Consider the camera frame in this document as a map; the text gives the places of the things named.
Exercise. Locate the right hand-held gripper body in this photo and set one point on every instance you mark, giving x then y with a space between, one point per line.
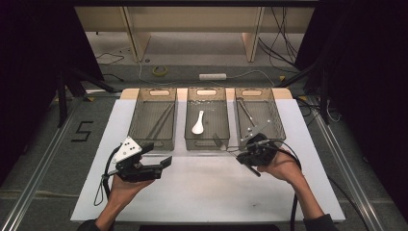
260 154

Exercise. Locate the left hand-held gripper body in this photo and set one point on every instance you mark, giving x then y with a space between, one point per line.
128 150

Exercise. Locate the smoky transparent plastic bin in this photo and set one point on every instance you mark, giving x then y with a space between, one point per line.
272 112
150 115
211 125

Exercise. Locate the white ceramic spoon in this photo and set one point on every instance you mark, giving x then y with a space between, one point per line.
197 127

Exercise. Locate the metal table knife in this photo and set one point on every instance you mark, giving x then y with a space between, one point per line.
250 119

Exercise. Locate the metal fork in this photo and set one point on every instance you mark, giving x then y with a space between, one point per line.
241 103

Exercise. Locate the person's right hand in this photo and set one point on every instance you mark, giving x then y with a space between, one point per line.
282 166

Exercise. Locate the person's left hand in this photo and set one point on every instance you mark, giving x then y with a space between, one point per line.
126 192

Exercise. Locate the white table mat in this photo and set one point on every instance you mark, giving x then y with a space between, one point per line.
208 192

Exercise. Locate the white power strip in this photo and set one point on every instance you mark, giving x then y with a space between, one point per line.
212 76

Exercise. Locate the yellow tape roll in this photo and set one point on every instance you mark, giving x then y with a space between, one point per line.
159 71

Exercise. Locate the black metal stand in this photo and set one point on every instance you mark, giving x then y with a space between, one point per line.
62 102
324 102

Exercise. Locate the beige wooden shelf unit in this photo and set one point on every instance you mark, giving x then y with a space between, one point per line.
192 19

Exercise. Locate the dark curtain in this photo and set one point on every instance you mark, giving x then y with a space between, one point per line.
378 80
25 64

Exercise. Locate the aluminium floor rail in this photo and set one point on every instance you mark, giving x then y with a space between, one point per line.
35 179
354 183

